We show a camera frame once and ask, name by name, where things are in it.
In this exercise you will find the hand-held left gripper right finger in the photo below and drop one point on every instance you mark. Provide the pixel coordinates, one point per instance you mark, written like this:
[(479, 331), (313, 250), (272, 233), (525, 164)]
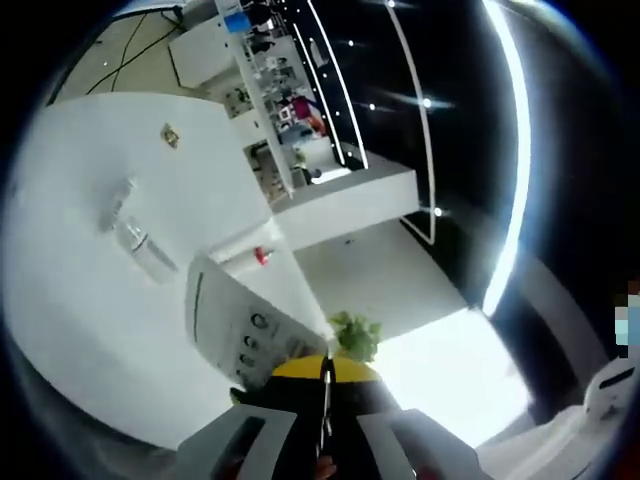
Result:
[(360, 395)]

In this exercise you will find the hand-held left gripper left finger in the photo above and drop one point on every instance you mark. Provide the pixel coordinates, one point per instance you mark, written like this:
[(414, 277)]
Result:
[(290, 395)]

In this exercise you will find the green skincare sachet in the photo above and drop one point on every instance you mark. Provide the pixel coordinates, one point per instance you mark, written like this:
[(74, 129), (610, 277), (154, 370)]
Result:
[(235, 320)]

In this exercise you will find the white bottle with red collar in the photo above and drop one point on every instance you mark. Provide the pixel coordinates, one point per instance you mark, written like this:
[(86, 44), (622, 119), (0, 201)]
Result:
[(245, 262)]

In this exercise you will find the clear skincare bottle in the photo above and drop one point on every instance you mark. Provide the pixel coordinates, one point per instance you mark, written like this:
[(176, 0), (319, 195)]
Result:
[(142, 247)]

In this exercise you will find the white tube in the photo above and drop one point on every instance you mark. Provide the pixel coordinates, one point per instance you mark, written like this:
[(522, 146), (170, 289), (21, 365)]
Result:
[(117, 205)]

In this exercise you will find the person's left hand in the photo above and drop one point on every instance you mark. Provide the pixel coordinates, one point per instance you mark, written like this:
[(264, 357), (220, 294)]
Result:
[(327, 467)]

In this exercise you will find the green potted plant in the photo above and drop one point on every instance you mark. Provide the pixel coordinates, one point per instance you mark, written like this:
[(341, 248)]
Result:
[(357, 332)]

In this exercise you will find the person in white shirt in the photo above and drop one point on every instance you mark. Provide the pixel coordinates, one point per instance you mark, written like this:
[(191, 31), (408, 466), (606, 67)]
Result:
[(550, 450)]

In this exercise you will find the long white counter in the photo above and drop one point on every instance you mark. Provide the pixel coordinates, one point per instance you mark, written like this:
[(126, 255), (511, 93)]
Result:
[(350, 195)]

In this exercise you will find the white worn device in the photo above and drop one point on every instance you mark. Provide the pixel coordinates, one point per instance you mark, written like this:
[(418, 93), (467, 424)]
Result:
[(615, 395)]

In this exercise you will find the small gold packet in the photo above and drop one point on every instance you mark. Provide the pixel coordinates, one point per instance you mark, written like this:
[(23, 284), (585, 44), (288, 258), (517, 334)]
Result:
[(170, 136)]

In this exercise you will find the blue box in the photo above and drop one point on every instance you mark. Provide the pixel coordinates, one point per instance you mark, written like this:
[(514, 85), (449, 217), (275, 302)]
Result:
[(237, 21)]

